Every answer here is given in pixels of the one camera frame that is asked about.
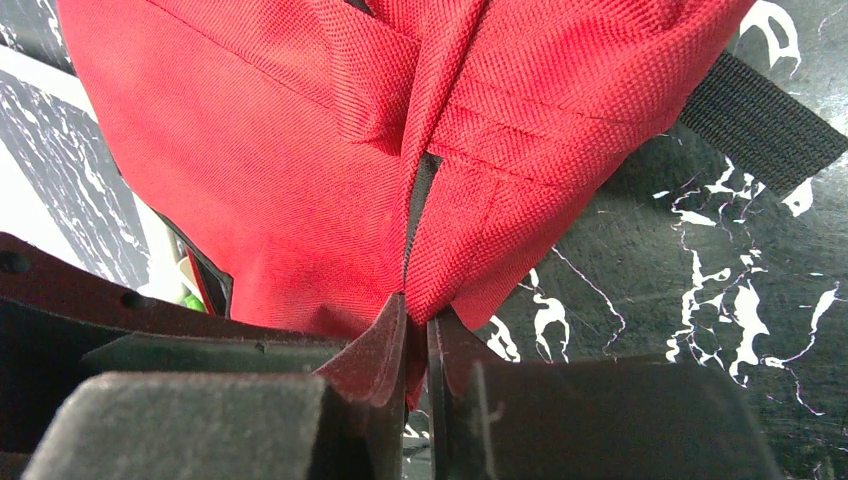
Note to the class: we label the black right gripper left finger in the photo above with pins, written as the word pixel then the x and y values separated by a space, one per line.
pixel 342 421

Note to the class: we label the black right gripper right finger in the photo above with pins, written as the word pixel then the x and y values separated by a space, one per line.
pixel 635 418

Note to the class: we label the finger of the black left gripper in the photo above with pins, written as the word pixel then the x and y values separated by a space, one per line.
pixel 61 325

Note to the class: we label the red student backpack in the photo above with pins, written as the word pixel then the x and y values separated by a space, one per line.
pixel 320 156

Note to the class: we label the green pipe clamp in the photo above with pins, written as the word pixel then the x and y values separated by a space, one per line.
pixel 193 302

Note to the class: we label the white PVC pipe frame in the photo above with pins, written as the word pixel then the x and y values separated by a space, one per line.
pixel 62 193

